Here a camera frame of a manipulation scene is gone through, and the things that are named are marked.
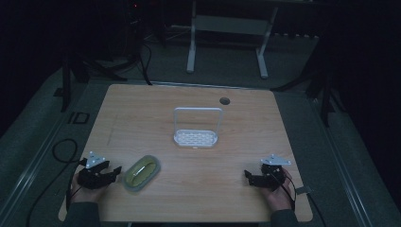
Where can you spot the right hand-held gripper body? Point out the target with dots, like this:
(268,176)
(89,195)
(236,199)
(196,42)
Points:
(270,178)

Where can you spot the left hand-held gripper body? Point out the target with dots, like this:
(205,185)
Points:
(91,178)

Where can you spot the oval translucent soap box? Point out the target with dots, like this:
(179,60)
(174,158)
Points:
(142,172)

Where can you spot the person's left hand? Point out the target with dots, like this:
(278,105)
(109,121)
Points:
(85,195)

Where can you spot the person's right hand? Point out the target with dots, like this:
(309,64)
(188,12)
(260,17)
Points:
(280,199)

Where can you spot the black metal stand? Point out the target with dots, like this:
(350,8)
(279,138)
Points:
(321,91)
(78,72)

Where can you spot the white metal desk frame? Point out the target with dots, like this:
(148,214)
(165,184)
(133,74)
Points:
(227,25)

